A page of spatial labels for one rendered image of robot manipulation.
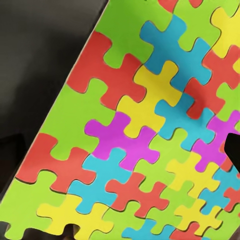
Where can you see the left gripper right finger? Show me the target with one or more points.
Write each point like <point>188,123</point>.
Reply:
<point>232,149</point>

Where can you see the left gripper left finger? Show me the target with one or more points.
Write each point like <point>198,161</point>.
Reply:
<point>12,150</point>

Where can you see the desk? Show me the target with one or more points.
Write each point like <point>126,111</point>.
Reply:
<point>40,41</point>

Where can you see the jigsaw puzzle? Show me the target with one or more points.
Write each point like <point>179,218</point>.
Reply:
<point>133,146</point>

